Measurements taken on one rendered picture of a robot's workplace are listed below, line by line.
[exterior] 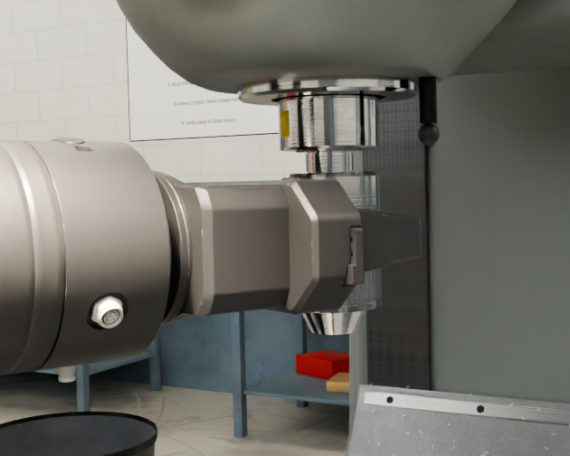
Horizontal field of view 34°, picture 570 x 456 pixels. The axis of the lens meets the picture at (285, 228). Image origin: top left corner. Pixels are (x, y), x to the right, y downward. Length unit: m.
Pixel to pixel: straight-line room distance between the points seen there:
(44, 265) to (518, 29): 0.30
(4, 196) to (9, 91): 6.29
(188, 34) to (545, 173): 0.46
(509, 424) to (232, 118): 4.74
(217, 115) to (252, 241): 5.16
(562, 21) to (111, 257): 0.29
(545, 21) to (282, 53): 0.19
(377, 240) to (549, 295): 0.39
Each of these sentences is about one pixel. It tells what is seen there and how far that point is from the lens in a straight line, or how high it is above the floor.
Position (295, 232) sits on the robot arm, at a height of 1.24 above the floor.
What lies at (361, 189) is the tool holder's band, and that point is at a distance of 0.42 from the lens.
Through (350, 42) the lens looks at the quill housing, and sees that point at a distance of 0.37.
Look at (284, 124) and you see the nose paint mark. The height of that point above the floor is 1.29.
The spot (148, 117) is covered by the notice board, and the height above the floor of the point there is 1.68.
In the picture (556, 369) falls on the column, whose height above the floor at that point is 1.10.
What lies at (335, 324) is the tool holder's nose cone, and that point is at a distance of 0.43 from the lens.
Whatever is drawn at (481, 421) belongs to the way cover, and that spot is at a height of 1.06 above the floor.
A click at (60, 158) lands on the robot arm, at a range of 0.35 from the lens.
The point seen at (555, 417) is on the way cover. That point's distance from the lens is 0.80.
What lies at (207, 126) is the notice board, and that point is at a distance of 5.55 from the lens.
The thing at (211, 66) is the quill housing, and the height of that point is 1.31.
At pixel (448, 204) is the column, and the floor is 1.24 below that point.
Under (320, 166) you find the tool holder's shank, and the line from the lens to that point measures 0.43.
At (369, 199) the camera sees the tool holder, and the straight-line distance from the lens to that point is 0.43.
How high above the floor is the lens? 1.27
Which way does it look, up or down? 3 degrees down
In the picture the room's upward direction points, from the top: 2 degrees counter-clockwise
